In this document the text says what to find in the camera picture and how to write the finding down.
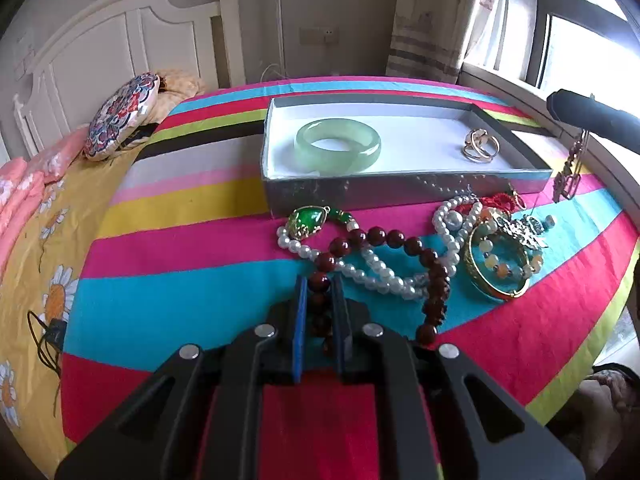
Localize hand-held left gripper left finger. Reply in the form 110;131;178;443
55;276;308;480

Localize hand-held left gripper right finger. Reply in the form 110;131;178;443
333;276;586;480

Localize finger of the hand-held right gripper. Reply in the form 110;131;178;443
546;89;640;153

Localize chain necklace with pendant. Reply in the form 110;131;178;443
552;127;591;204

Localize white pearl necklace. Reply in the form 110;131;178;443
276;195;483;302

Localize green gem gold pendant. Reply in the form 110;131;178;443
287;205;358;241

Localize dark red bead bracelet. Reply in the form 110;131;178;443
307;227;451;356

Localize silver ornament pendant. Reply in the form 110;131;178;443
492;212;558;251

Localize gold bangle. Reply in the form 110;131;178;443
462;220;532;302

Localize silver jewelry box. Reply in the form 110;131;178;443
259;92;553;221

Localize multicolour stone bead bracelet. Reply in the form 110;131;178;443
470;215;545;281

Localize dark framed window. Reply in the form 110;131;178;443
480;0;640;106

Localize colourful striped blanket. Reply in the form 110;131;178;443
60;76;640;480

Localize green jade bangle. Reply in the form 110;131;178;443
293;117;382;177

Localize beige striped curtain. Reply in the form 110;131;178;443
385;0;516;86

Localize yellow daisy bed sheet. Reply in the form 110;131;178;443
0;135;156;478

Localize brown fuzzy cloth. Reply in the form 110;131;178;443
547;367;640;480

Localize yellow pillow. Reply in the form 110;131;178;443
145;68;207;126

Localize round patterned cushion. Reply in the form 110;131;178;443
82;72;161;162

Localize pink floral quilt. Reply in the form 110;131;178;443
0;125;91;271

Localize white wooden headboard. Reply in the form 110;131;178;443
12;0;246;158

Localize gold ring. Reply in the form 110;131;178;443
461;127;501;163

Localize black cable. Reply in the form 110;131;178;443
26;310;68;418

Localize white cable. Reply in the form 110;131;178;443
260;62;291;82

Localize white wall pipe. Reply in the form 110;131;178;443
274;0;287;81

